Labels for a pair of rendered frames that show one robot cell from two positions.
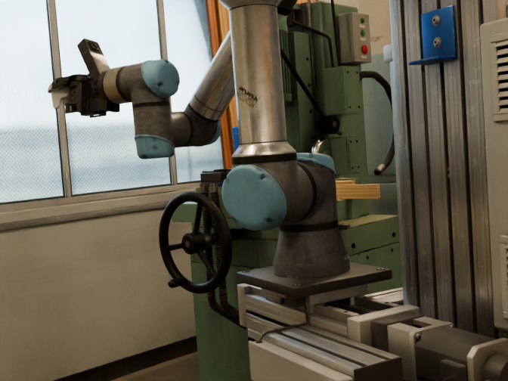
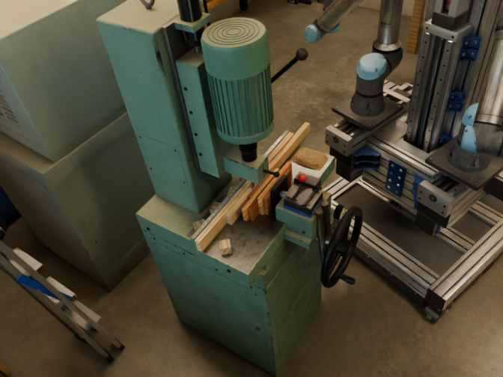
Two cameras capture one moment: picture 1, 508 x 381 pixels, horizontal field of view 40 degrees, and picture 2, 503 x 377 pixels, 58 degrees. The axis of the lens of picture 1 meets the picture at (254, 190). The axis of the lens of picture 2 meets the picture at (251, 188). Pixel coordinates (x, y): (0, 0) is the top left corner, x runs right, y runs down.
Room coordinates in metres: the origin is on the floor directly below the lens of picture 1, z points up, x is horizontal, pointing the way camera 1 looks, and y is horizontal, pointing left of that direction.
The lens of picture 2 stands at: (2.28, 1.07, 2.05)
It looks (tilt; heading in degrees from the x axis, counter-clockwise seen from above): 45 degrees down; 265
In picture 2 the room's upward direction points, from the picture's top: 8 degrees counter-clockwise
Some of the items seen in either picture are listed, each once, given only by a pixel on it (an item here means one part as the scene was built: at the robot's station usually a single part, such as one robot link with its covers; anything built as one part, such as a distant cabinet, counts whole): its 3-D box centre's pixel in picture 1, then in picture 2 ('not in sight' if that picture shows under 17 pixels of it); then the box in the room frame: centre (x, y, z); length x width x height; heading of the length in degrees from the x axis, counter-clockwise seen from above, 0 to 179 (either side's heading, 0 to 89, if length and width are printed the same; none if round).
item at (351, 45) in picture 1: (354, 38); not in sight; (2.32, -0.37, 1.40); 0.10 x 0.06 x 0.16; 137
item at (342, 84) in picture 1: (342, 91); not in sight; (2.23, -0.31, 1.23); 0.09 x 0.08 x 0.15; 137
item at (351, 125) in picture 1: (320, 115); (174, 112); (2.40, -0.25, 1.16); 0.22 x 0.22 x 0.72; 47
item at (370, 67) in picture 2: not in sight; (371, 72); (1.58, -0.54, 0.98); 0.13 x 0.12 x 0.14; 44
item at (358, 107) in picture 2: not in sight; (368, 97); (1.59, -0.53, 0.87); 0.15 x 0.15 x 0.10
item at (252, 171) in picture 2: not in sight; (246, 165); (2.19, -0.07, 1.03); 0.14 x 0.07 x 0.09; 137
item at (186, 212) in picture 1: (249, 212); (281, 209); (2.10, 0.02, 0.87); 0.61 x 0.30 x 0.06; 47
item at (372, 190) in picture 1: (300, 191); (272, 169); (2.10, -0.14, 0.92); 0.55 x 0.02 x 0.04; 47
